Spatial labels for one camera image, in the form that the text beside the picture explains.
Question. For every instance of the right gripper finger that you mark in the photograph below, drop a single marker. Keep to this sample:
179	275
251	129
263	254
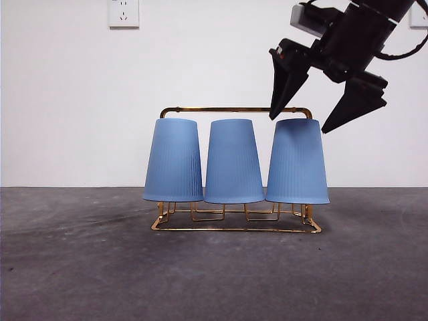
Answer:
287	83
357	103

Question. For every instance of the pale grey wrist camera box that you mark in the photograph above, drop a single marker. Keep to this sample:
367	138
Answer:
307	20

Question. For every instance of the white wall socket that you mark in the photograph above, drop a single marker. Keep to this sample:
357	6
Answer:
420	20
123	15

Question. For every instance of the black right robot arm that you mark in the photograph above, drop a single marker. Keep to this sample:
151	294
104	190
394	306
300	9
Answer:
384	8

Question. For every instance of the blue ribbed plastic cup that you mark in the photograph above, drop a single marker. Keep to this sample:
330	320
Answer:
234	160
172	160
297	164

